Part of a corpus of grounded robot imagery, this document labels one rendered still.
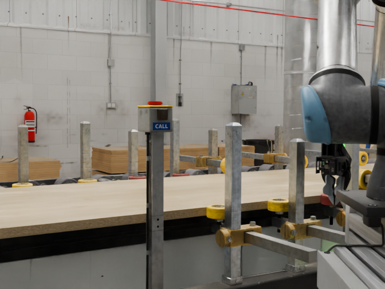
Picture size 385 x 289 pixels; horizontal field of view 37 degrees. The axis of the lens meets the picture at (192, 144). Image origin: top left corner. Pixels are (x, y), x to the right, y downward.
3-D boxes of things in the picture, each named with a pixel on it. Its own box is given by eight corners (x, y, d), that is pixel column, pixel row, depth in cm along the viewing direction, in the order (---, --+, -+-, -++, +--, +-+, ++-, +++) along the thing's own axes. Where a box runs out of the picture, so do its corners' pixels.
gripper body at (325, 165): (314, 175, 171) (315, 135, 170) (326, 173, 178) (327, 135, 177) (338, 177, 166) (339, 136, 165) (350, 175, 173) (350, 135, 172)
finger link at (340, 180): (328, 206, 170) (329, 176, 170) (336, 204, 175) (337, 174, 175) (338, 207, 168) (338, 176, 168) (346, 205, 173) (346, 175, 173)
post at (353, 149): (356, 272, 194) (360, 132, 191) (349, 274, 192) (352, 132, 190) (348, 270, 197) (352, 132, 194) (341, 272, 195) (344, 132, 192)
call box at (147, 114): (173, 135, 150) (173, 105, 150) (149, 135, 146) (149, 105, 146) (160, 133, 156) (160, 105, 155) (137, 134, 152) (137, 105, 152)
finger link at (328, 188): (318, 205, 172) (319, 175, 172) (326, 203, 177) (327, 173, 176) (328, 206, 170) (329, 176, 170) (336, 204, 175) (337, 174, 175)
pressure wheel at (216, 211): (232, 238, 183) (232, 203, 182) (230, 244, 175) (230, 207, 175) (208, 237, 184) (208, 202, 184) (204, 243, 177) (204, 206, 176)
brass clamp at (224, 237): (262, 243, 169) (263, 226, 169) (226, 249, 162) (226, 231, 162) (250, 239, 174) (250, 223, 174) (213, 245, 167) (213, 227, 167)
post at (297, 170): (302, 289, 181) (305, 139, 178) (294, 291, 179) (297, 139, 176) (295, 286, 184) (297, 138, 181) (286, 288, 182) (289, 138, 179)
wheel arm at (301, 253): (317, 264, 146) (318, 248, 145) (307, 266, 144) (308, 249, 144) (219, 233, 182) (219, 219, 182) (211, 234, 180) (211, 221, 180)
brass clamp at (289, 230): (322, 236, 183) (323, 221, 182) (291, 241, 176) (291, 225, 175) (309, 233, 188) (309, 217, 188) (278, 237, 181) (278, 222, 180)
